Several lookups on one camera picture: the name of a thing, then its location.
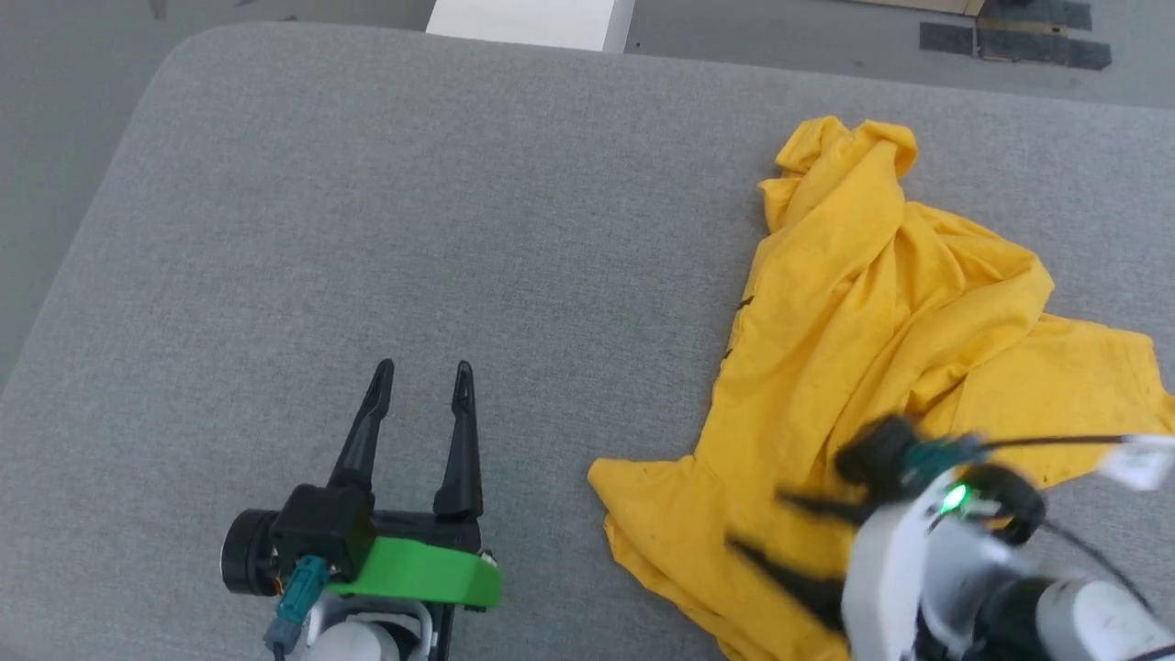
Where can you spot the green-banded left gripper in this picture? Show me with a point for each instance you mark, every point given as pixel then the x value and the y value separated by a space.
pixel 422 569

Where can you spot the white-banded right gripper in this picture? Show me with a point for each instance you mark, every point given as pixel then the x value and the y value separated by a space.
pixel 886 578

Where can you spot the yellow tiger face T-shirt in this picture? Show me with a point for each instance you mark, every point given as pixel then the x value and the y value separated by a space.
pixel 872 303

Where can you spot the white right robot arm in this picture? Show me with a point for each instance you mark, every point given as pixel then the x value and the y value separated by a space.
pixel 1037 597

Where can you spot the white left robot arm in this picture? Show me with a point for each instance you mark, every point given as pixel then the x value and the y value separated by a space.
pixel 367 638

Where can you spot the grey fabric sofa cushion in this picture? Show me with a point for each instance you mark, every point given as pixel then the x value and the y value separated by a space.
pixel 367 229

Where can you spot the white rectangular box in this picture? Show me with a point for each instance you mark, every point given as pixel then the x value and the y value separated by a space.
pixel 528 20

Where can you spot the small black floor tape patch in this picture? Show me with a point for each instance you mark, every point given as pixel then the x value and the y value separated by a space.
pixel 947 38

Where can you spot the long black floor tape strip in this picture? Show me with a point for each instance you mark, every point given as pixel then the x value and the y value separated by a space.
pixel 1046 50

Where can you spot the wide black floor tape patch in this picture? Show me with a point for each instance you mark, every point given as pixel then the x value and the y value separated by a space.
pixel 1037 13

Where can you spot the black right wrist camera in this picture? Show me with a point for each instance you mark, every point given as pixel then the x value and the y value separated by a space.
pixel 877 452

